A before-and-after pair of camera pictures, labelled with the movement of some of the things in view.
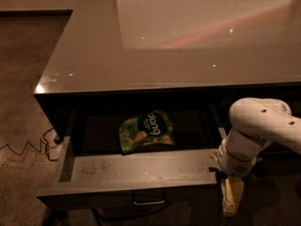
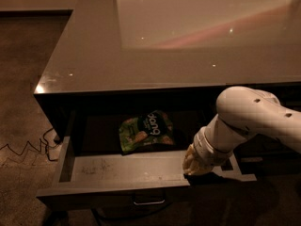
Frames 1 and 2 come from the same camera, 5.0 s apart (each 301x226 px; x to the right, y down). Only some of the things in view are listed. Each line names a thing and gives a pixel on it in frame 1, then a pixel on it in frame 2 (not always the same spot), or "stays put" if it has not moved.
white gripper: [233, 163] to [203, 150]
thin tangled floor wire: [39, 150] stays put
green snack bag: [150, 127] stays put
